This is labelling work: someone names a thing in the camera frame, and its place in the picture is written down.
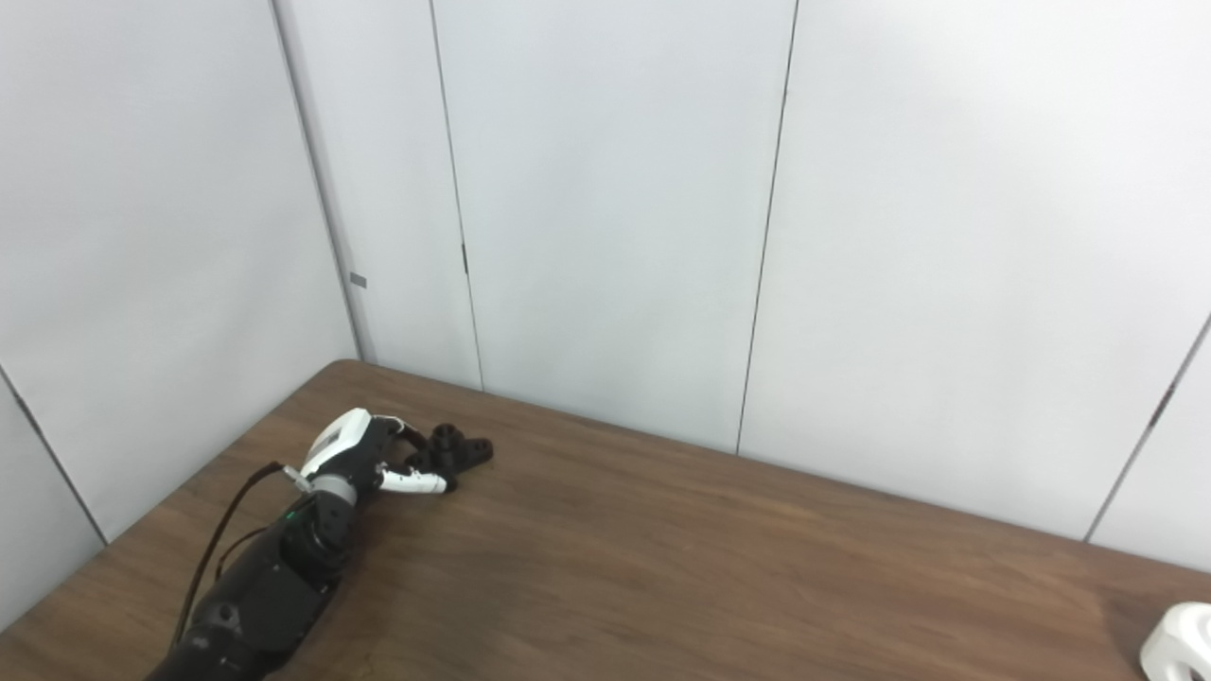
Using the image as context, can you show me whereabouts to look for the black flanged holder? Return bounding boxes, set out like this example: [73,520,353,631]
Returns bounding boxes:
[405,425,494,494]

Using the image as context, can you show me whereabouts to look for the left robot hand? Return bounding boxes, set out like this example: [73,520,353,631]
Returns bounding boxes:
[301,409,448,508]

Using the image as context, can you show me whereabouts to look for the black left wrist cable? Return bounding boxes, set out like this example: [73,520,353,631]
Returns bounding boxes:
[173,462,311,646]

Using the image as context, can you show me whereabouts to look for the round white piece with hole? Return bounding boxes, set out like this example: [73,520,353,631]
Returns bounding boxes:
[1140,602,1211,681]

